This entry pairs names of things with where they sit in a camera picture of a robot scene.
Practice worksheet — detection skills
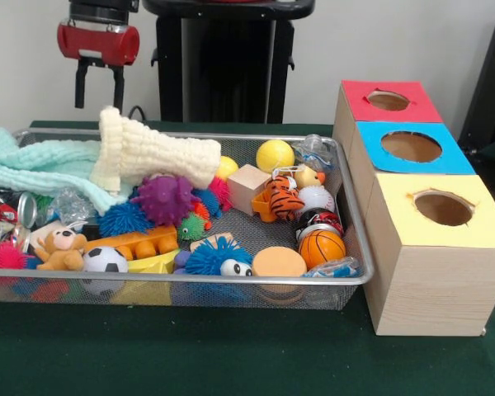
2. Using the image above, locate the cream waffle cloth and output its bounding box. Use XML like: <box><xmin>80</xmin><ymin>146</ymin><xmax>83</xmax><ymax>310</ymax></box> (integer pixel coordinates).
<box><xmin>89</xmin><ymin>106</ymin><xmax>223</xmax><ymax>197</ymax></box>

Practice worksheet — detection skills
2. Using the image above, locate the mint green cloth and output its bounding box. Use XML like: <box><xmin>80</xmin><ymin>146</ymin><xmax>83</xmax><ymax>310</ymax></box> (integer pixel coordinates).
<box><xmin>0</xmin><ymin>127</ymin><xmax>133</xmax><ymax>215</ymax></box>

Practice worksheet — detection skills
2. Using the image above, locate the toy basketball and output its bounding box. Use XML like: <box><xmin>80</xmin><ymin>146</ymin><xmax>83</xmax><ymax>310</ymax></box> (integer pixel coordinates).
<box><xmin>299</xmin><ymin>229</ymin><xmax>347</xmax><ymax>270</ymax></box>

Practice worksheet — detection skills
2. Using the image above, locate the dark green table cloth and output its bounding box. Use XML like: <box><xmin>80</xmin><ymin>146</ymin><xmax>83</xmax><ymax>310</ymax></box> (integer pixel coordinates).
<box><xmin>0</xmin><ymin>119</ymin><xmax>495</xmax><ymax>396</ymax></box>

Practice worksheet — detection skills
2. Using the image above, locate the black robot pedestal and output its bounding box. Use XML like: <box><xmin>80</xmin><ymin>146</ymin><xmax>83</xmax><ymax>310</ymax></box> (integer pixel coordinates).
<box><xmin>142</xmin><ymin>0</ymin><xmax>317</xmax><ymax>124</ymax></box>

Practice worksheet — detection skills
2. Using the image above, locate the tan teddy bear plush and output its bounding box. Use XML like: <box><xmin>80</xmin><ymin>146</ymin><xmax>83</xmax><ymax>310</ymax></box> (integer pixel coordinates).
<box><xmin>33</xmin><ymin>229</ymin><xmax>87</xmax><ymax>272</ymax></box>

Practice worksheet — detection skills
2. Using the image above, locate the orange foam disc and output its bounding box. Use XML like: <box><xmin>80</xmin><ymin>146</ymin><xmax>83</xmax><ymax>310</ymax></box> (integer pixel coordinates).
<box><xmin>252</xmin><ymin>246</ymin><xmax>309</xmax><ymax>277</ymax></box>

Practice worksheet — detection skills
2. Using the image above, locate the wooden box with three holes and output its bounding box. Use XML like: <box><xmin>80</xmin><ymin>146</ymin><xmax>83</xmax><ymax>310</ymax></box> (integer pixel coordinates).
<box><xmin>332</xmin><ymin>79</ymin><xmax>495</xmax><ymax>337</ymax></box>

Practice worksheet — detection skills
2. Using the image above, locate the toy baseball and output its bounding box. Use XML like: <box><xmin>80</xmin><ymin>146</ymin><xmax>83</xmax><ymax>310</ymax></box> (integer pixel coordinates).
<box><xmin>297</xmin><ymin>185</ymin><xmax>336</xmax><ymax>214</ymax></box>

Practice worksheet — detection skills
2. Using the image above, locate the wire mesh bin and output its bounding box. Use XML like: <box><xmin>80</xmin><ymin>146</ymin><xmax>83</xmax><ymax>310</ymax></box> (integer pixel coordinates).
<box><xmin>0</xmin><ymin>127</ymin><xmax>375</xmax><ymax>311</ymax></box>

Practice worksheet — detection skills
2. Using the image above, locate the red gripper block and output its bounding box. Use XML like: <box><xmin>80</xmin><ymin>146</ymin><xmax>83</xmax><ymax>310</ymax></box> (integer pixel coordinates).
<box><xmin>56</xmin><ymin>19</ymin><xmax>141</xmax><ymax>110</ymax></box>

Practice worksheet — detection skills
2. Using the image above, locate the plain yellow ball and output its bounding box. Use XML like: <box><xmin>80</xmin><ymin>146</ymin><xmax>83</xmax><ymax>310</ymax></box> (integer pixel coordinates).
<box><xmin>255</xmin><ymin>139</ymin><xmax>296</xmax><ymax>173</ymax></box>

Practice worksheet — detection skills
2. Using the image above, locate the blue spiky ball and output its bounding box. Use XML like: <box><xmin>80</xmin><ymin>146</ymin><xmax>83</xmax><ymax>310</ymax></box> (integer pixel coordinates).
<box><xmin>97</xmin><ymin>201</ymin><xmax>153</xmax><ymax>238</ymax></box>

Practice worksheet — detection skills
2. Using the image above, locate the yellow smiley ball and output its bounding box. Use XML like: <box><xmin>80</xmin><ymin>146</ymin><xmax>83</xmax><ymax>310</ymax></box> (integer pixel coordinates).
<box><xmin>216</xmin><ymin>155</ymin><xmax>240</xmax><ymax>181</ymax></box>

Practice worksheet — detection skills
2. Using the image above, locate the orange toy vehicle with wheels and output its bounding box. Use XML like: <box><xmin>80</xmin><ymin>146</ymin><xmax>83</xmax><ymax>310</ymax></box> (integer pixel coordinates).
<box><xmin>84</xmin><ymin>225</ymin><xmax>179</xmax><ymax>261</ymax></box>

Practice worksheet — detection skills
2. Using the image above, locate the toy soccer ball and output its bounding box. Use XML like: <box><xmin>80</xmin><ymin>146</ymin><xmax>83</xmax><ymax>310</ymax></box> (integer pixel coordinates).
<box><xmin>82</xmin><ymin>246</ymin><xmax>130</xmax><ymax>273</ymax></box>

